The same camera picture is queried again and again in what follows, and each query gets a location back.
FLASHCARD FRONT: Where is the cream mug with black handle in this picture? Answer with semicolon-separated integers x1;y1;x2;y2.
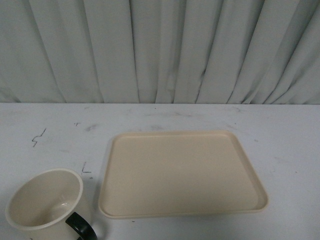
5;168;98;240

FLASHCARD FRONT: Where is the beige rectangular plastic tray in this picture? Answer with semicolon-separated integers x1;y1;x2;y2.
98;130;269;219

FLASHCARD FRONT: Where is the white pleated curtain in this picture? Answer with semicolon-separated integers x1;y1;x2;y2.
0;0;320;105

